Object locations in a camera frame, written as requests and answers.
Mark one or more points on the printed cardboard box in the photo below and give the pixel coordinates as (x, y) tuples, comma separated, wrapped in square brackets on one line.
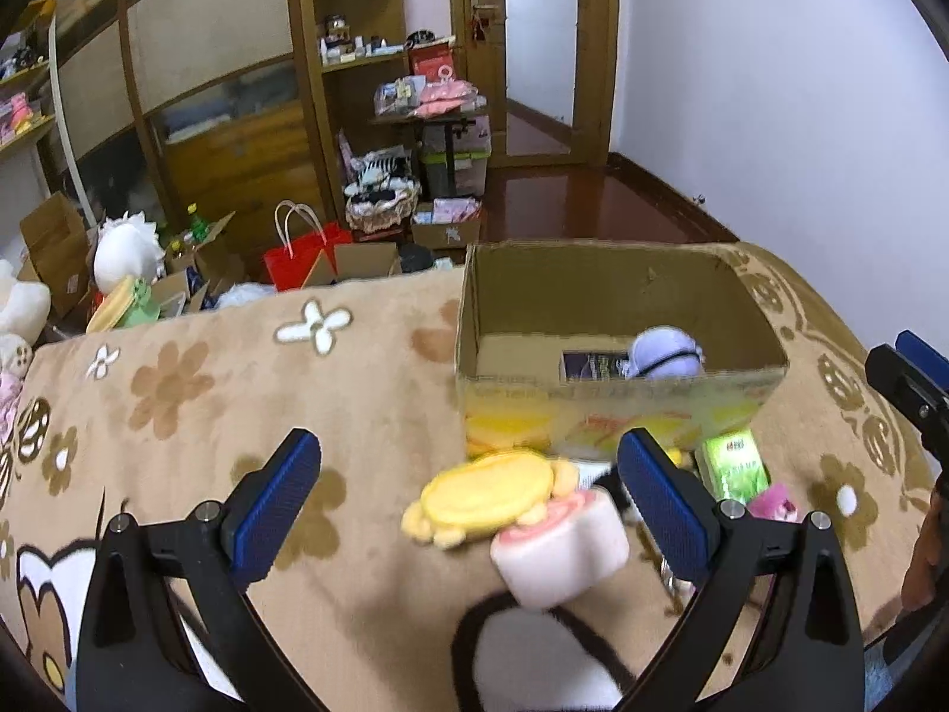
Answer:
[(615, 282)]

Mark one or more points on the striped plush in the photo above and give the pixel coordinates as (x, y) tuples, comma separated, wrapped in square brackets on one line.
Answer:
[(382, 163)]

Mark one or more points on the purple plush ball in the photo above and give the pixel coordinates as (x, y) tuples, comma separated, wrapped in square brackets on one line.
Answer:
[(663, 352)]

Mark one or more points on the green bottle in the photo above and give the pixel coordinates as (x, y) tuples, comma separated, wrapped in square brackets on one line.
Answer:
[(196, 221)]

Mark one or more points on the wicker basket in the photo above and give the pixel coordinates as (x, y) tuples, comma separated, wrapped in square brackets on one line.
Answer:
[(382, 215)]

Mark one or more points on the plain cardboard box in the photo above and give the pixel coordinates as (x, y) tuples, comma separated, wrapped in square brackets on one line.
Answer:
[(363, 259)]

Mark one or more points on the green tissue packet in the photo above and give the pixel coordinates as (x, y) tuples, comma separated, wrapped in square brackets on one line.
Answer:
[(730, 463)]

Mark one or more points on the wooden door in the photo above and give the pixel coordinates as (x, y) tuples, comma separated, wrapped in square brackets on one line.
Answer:
[(482, 89)]

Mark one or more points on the pink frilly cloth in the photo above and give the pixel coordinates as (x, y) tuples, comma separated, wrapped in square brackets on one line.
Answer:
[(7, 393)]

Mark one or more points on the cardboard box with bottles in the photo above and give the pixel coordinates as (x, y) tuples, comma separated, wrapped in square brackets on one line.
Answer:
[(215, 252)]

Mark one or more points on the white curved pole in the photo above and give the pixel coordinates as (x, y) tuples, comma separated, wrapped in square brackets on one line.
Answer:
[(63, 126)]

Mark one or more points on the red box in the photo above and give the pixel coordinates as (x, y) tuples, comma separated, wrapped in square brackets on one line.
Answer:
[(430, 59)]

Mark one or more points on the pink packets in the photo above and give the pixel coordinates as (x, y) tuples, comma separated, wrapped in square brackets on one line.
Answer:
[(445, 93)]

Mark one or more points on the wooden wall shelf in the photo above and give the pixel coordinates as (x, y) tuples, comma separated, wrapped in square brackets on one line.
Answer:
[(30, 133)]

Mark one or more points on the red gift bag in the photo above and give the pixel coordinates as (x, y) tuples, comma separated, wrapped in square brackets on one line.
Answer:
[(296, 259)]

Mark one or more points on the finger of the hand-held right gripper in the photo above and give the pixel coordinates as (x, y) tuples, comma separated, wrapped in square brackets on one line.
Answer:
[(908, 393), (923, 356)]

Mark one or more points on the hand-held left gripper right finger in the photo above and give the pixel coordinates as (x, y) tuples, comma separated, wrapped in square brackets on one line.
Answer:
[(663, 504)]

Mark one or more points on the white haired plush doll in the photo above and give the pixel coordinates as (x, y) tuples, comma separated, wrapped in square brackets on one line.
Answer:
[(122, 252)]

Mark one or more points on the yellow plush toy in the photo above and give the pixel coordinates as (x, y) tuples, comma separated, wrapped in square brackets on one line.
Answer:
[(489, 493)]

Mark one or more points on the pink white roll cake plush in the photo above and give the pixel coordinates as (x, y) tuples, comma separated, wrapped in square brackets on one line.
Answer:
[(556, 556)]

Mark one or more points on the person's right hand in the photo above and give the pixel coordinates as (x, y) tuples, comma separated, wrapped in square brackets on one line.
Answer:
[(927, 556)]

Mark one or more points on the white bear plush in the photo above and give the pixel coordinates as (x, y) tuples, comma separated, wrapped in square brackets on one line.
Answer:
[(22, 304)]

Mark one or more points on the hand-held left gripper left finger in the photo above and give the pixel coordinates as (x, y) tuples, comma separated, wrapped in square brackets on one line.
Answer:
[(276, 504)]

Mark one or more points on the wooden corner shelf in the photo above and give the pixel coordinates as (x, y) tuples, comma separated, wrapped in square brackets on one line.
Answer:
[(311, 89)]

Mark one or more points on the wooden wardrobe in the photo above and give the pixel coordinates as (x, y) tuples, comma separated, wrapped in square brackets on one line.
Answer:
[(222, 52)]

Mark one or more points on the small side table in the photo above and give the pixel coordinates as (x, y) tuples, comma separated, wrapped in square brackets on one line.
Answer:
[(448, 156)]

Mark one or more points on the pink plush toy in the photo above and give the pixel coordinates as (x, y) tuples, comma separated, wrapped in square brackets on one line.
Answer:
[(771, 501)]

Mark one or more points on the brown flower printed blanket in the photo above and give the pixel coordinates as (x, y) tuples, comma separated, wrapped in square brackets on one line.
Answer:
[(296, 386)]

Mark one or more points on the green frog plush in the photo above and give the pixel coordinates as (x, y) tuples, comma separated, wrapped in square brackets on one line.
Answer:
[(122, 304)]

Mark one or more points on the open brown cardboard box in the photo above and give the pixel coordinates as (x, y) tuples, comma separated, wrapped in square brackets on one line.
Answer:
[(52, 245)]

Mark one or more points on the clear plastic storage box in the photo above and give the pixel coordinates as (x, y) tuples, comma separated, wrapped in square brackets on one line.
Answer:
[(471, 170)]

